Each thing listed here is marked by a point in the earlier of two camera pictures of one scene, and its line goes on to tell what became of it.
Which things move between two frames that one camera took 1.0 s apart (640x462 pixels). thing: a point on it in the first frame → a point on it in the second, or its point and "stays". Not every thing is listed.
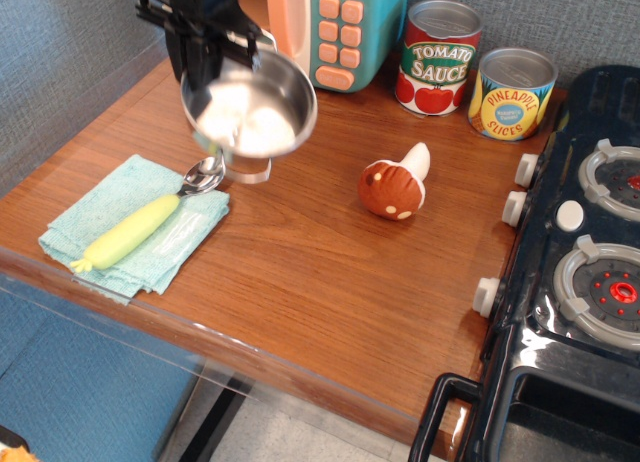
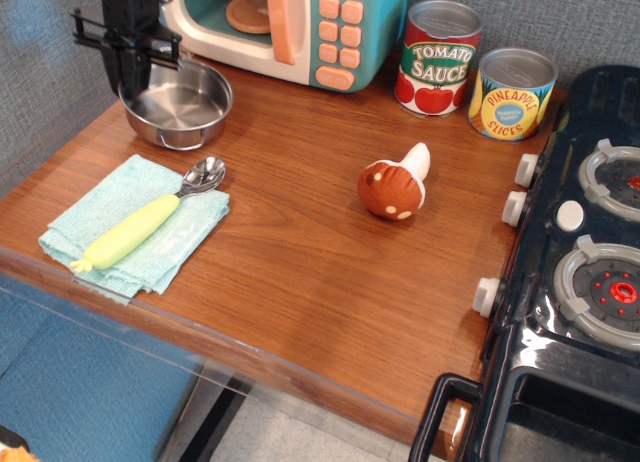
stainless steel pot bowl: [248, 116] → [183, 109]
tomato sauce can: [441, 44] stays
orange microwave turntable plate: [255, 5] stays
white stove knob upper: [525, 168] stays
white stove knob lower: [484, 295] stays
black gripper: [213, 15] → [130, 20]
